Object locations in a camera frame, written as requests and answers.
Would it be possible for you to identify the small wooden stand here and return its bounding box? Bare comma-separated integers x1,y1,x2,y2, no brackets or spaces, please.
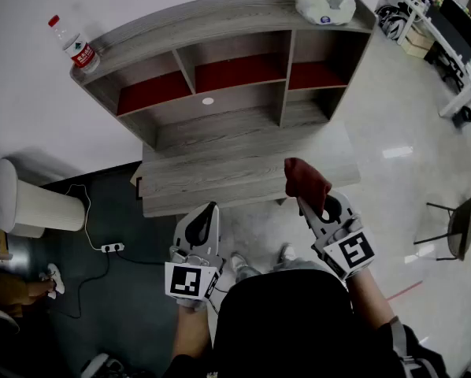
0,228,14,262

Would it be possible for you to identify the clear red-label water bottle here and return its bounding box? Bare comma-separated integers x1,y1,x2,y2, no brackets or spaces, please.
48,14,102,72

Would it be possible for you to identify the grey backpack strap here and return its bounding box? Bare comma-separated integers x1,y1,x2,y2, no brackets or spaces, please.
390,316,437,378

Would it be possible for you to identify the small black box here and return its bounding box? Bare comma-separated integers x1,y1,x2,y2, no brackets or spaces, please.
451,106,471,128

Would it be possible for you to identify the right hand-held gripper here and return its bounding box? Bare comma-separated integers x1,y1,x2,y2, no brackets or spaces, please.
296,190,377,282

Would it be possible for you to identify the brown cardboard box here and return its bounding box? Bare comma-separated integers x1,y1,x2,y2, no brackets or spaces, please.
400,24,436,59

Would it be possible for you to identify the person's left hand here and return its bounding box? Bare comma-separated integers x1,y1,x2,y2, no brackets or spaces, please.
175,297,208,313

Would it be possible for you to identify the person's left forearm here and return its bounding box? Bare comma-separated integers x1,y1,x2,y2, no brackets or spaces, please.
171,305,215,369

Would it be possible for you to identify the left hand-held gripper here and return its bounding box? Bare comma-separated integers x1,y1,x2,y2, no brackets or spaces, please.
164,201,225,302

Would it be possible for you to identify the curved white chair base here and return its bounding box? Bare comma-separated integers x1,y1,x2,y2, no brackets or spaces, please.
0,304,20,335

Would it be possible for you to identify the white ribbed pedestal table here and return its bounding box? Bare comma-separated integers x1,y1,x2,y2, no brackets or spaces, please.
0,157,86,239

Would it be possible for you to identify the grey wood-grain shelf unit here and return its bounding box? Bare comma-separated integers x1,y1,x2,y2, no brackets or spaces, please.
69,0,378,153

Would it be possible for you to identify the white plastic bag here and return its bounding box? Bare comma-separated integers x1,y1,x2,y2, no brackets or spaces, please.
295,0,357,26

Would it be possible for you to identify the black power cable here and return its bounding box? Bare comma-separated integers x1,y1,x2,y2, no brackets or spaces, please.
47,249,111,319
114,249,169,267

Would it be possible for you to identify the person's black top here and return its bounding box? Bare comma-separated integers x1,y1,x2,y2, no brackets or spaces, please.
162,268,453,378

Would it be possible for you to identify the person's white shoe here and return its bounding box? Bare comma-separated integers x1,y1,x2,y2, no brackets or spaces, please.
278,243,298,266
47,263,66,295
38,272,58,300
230,253,249,281

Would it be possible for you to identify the person's left white shoe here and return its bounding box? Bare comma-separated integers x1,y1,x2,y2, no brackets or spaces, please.
230,253,249,281

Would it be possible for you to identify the black metal-legged chair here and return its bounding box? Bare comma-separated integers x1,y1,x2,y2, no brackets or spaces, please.
413,191,471,262

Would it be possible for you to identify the person's right white shoe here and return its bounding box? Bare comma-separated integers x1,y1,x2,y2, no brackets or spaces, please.
278,243,298,266

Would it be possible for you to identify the grey wood-grain tabletop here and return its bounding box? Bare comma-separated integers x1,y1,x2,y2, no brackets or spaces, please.
135,122,362,218

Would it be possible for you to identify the person's right forearm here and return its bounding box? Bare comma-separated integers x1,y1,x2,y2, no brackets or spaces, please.
344,268,398,330

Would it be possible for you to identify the white power cable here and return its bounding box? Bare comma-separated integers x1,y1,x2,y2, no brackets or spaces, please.
65,183,105,251

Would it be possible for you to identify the dark red cloth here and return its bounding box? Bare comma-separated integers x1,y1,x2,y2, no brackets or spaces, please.
284,157,333,216

